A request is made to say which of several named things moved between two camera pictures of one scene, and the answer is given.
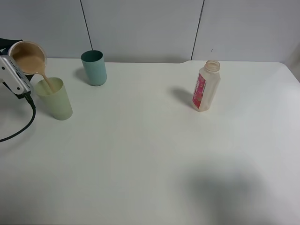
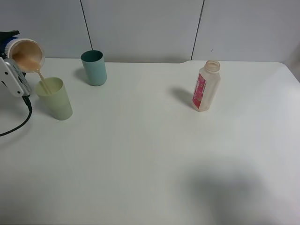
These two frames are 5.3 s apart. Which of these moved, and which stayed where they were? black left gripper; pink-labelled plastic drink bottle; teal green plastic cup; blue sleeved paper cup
Moved: black left gripper
Stayed: blue sleeved paper cup; teal green plastic cup; pink-labelled plastic drink bottle
